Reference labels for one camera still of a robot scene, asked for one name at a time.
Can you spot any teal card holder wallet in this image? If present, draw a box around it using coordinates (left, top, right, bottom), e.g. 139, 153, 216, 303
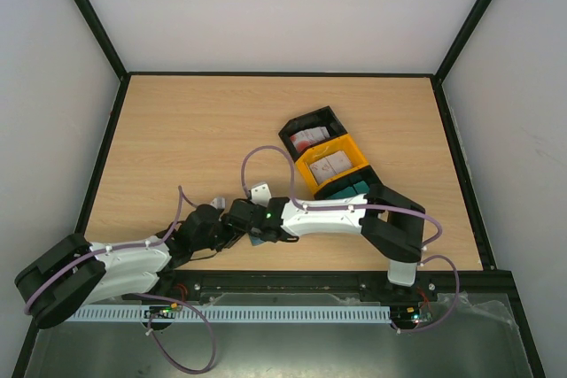
249, 235, 264, 246

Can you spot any black bin with red cards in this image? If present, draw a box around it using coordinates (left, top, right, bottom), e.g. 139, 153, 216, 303
278, 106, 346, 161

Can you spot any black bin with teal cards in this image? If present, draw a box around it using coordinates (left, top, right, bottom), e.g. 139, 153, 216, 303
314, 166, 382, 200

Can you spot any yellow bin with cards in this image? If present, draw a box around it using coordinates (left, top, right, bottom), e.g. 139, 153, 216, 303
296, 135, 369, 194

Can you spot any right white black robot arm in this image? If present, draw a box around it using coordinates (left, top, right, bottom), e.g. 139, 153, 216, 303
221, 184, 426, 287

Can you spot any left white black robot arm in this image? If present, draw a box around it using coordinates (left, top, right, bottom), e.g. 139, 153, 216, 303
14, 204, 243, 329

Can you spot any stack of cards yellow bin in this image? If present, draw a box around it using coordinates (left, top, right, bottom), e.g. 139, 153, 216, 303
309, 150, 352, 184

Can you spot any stack of white red cards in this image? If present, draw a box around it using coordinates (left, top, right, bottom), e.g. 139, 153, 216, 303
290, 127, 330, 152

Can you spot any teal card stack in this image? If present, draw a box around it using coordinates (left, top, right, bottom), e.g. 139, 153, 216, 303
329, 181, 369, 199

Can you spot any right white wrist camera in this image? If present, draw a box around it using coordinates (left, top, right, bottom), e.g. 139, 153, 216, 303
250, 181, 272, 207

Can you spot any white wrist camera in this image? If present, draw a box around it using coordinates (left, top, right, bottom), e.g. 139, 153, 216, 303
210, 197, 226, 211
250, 181, 272, 207

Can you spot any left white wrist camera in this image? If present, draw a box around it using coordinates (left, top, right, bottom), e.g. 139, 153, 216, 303
210, 197, 226, 211

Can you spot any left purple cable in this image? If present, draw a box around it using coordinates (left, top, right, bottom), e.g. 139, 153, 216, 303
22, 184, 218, 373

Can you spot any purple cable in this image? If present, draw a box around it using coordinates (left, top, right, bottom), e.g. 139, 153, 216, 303
240, 145, 462, 336
22, 184, 218, 373

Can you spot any light blue slotted cable duct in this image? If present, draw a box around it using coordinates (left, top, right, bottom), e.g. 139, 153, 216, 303
68, 305, 391, 324

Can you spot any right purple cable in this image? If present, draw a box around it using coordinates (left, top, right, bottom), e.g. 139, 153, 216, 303
240, 145, 462, 336

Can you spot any black aluminium frame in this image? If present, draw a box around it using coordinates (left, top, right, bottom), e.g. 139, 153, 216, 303
12, 0, 547, 378

